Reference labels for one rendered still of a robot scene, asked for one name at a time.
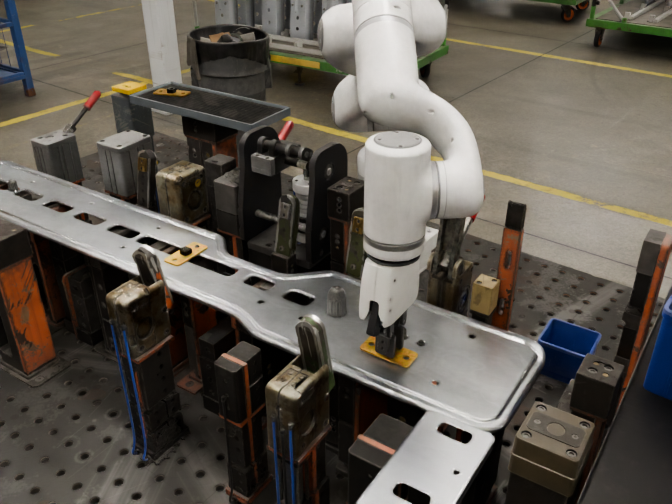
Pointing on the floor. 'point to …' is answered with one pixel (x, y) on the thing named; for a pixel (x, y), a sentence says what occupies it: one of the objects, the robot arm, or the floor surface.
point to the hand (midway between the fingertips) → (389, 339)
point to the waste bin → (230, 61)
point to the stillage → (16, 52)
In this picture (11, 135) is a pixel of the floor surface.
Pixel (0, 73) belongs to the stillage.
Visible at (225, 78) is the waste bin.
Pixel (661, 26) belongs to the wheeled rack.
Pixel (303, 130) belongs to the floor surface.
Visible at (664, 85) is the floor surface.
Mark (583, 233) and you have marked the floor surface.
